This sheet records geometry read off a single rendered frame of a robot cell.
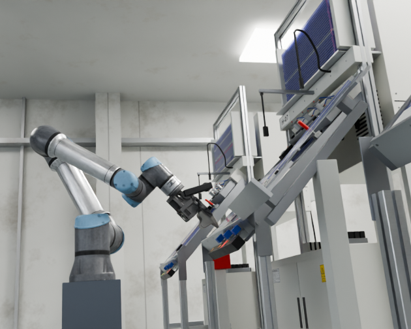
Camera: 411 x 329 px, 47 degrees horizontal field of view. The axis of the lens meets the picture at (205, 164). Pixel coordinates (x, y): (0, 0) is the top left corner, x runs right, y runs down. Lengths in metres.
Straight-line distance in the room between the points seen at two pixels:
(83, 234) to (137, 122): 4.69
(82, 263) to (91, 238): 0.08
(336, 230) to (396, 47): 1.02
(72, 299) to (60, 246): 4.30
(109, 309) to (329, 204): 0.75
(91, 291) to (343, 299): 0.76
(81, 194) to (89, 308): 0.46
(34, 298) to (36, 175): 1.42
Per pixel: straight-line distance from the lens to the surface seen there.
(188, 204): 1.76
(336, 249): 1.37
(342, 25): 2.06
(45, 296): 5.85
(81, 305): 1.59
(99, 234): 1.64
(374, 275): 1.79
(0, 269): 5.95
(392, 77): 2.08
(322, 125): 1.95
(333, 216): 1.38
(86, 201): 1.83
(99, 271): 1.61
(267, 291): 1.59
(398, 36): 2.20
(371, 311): 1.78
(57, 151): 1.78
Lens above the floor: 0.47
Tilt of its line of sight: 16 degrees up
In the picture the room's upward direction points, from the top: 4 degrees counter-clockwise
